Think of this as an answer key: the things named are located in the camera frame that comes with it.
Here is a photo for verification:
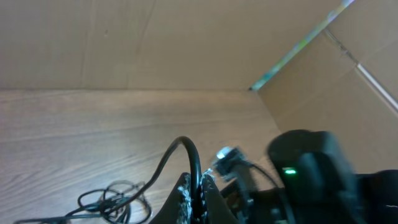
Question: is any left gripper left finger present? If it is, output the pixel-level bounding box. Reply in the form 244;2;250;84
149;172;190;224

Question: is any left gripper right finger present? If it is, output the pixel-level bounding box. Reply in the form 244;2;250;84
201;174;239;224

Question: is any black usb cable long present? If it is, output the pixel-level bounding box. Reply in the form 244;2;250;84
13;136;202;223

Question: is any black usb cable short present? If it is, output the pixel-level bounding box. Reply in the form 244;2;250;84
77;180;152;223

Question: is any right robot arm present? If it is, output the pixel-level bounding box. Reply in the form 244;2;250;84
213;129;397;223

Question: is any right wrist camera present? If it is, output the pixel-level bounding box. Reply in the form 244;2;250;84
212;146;249;182

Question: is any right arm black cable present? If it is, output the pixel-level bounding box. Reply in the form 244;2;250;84
245;160;296;224

